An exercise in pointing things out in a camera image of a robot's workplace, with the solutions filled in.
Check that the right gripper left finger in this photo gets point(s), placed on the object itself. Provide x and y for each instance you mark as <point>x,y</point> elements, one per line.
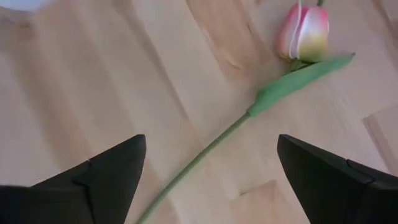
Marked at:
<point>93,193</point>

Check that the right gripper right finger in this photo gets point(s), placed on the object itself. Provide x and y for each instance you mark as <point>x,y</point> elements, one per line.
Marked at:
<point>342,193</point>

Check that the pink artificial tulip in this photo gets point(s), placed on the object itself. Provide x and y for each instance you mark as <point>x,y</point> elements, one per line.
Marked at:
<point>308,34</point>

